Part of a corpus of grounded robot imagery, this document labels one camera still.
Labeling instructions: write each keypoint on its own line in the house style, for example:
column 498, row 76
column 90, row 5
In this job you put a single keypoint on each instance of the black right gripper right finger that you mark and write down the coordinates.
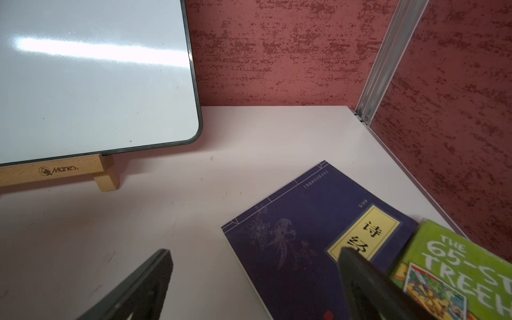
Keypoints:
column 370, row 294

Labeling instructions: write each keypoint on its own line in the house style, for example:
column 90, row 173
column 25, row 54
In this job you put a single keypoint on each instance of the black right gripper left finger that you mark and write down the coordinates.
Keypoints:
column 139, row 296

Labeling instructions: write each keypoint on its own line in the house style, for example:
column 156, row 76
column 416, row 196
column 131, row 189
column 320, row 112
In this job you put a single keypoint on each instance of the dark purple book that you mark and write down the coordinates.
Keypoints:
column 289, row 243

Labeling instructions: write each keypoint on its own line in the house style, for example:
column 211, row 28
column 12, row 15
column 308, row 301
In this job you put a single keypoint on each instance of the small wooden easel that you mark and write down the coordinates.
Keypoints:
column 100, row 167

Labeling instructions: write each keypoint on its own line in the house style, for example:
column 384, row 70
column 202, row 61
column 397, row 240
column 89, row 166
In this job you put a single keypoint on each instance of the white board black frame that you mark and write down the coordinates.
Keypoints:
column 95, row 77

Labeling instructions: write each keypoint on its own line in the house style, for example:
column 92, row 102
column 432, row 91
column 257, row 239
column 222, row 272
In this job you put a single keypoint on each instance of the right aluminium corner post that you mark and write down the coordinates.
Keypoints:
column 403, row 24

